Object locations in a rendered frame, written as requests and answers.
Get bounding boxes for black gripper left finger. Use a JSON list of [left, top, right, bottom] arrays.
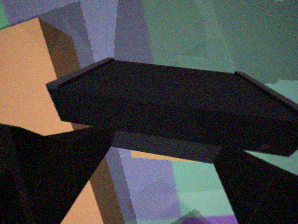
[[0, 123, 111, 224]]

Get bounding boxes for wooden-handled awl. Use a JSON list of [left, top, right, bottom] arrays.
[[131, 150, 197, 162]]

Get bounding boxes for orange panel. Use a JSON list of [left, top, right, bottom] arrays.
[[0, 17, 125, 224]]

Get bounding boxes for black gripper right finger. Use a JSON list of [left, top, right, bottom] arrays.
[[213, 147, 298, 224]]

